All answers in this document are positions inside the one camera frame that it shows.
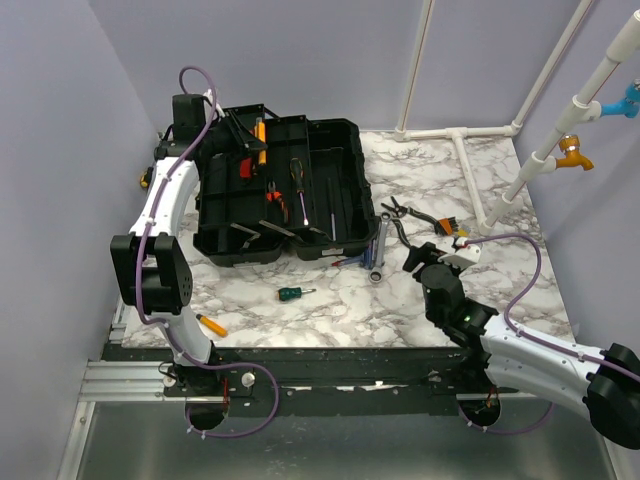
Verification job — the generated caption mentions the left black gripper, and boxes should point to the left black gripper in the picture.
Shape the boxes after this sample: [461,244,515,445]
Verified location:
[199,110,266,164]

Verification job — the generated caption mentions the yellow utility knife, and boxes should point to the yellow utility knife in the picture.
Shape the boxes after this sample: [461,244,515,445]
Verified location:
[253,117,267,166]

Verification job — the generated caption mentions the orange black pliers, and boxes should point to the orange black pliers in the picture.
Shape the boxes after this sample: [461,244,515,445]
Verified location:
[266,180,290,225]

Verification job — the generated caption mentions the blue clear-handled screwdriver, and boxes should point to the blue clear-handled screwdriver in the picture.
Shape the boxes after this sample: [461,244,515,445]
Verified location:
[332,240,377,270]

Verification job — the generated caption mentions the black plastic toolbox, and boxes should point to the black plastic toolbox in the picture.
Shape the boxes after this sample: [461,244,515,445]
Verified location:
[193,104,379,267]

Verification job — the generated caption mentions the green stubby screwdriver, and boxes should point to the green stubby screwdriver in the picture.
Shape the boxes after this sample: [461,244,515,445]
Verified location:
[277,287,315,302]

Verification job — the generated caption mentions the orange handled screwdriver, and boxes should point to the orange handled screwdriver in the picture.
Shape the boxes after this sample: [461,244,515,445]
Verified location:
[196,314,228,338]

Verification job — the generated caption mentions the ratchet wrench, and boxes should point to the ratchet wrench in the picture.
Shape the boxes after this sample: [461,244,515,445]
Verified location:
[369,267,383,284]

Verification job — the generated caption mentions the steel claw hammer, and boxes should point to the steel claw hammer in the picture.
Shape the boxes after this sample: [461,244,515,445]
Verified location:
[326,177,345,242]

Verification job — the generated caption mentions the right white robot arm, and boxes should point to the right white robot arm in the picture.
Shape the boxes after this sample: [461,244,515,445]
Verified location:
[403,239,639,450]

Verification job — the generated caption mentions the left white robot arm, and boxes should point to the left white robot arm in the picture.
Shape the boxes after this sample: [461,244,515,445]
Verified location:
[110,93,267,395]

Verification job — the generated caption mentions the orange hex key set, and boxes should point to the orange hex key set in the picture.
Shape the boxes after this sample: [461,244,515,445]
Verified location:
[434,217,458,236]

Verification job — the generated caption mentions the black yellow flat screwdriver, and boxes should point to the black yellow flat screwdriver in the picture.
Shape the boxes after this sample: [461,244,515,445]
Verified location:
[290,158,309,226]

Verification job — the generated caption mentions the yellow black knob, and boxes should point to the yellow black knob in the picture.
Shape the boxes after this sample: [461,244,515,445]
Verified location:
[139,168,153,190]

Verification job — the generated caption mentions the orange pipe tap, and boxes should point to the orange pipe tap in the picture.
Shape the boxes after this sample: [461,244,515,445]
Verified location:
[556,134,594,171]

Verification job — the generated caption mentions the blue pipe fitting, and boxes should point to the blue pipe fitting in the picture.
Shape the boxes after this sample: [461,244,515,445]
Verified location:
[600,78,640,119]

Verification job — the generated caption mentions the grey black handled tool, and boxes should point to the grey black handled tool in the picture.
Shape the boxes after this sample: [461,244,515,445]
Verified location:
[391,218,412,249]

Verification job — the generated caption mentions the black yellow wire stripper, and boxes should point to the black yellow wire stripper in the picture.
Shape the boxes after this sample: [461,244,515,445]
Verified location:
[381,196,440,232]

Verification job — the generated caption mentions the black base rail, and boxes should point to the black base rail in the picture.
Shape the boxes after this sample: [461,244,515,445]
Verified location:
[99,344,586,416]

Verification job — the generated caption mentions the aluminium frame rail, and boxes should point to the aluminium frame rail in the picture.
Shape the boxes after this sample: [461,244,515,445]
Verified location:
[79,361,536,403]

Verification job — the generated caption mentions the white pvc pipe frame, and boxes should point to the white pvc pipe frame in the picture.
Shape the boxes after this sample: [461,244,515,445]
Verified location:
[394,1,639,235]

